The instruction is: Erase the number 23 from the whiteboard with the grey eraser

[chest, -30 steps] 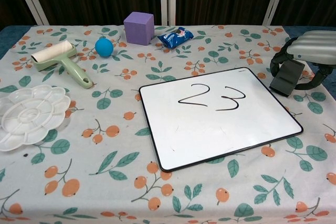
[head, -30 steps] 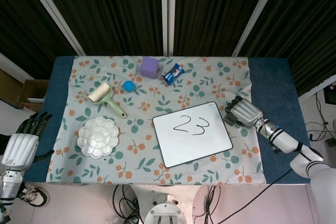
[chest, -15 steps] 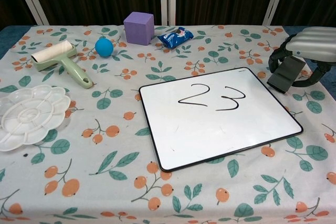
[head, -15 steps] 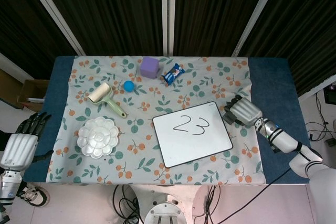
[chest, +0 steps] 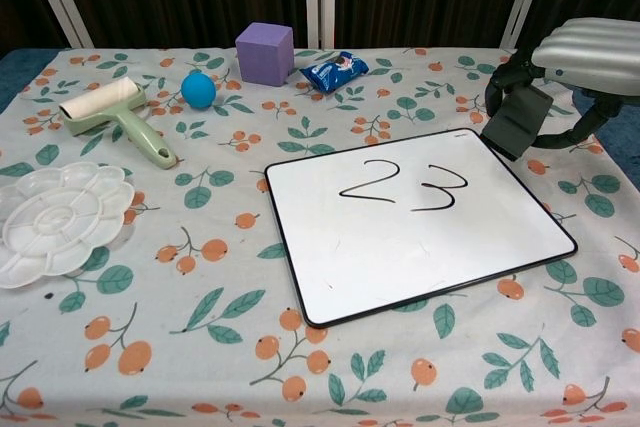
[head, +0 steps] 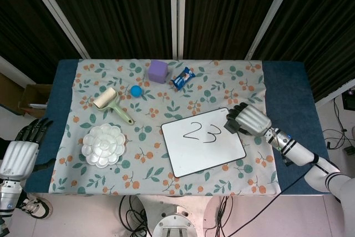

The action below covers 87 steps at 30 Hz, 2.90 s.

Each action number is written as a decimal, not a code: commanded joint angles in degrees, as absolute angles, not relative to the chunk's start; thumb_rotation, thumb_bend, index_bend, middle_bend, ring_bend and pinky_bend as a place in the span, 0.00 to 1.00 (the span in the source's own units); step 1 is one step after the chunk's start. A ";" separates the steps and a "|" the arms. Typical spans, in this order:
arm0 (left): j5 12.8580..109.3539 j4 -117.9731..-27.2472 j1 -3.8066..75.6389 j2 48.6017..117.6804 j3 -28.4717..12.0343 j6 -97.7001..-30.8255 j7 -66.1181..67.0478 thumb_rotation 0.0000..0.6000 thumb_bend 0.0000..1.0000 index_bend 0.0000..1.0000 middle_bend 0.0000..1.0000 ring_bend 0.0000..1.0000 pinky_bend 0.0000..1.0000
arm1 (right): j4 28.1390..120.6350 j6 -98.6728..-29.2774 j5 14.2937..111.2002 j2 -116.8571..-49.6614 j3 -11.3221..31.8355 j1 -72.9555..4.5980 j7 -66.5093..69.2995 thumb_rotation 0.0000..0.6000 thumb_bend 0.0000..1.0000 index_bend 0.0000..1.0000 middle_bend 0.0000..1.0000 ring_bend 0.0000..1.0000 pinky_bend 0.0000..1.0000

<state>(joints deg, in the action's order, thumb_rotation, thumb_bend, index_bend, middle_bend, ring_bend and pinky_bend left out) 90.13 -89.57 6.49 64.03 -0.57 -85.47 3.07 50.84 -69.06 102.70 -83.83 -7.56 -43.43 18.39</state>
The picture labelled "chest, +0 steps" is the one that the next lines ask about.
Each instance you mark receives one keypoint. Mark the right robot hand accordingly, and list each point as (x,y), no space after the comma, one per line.
(585,52)

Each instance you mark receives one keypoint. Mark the dark grey board eraser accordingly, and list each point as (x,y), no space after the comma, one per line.
(520,122)

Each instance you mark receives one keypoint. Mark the white dry-erase board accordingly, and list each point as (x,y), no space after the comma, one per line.
(415,237)

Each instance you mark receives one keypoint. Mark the blue cookie packet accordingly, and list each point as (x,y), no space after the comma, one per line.
(332,72)

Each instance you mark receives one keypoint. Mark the purple foam cube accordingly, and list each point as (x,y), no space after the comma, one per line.
(262,54)

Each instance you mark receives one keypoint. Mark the blue ball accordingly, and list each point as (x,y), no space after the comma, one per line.
(198,90)

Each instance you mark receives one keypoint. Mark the green lint roller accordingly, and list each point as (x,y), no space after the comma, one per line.
(125,117)

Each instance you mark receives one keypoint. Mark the floral tablecloth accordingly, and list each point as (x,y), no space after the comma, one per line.
(225,347)

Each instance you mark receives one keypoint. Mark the white flower paint palette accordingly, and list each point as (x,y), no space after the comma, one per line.
(60,227)

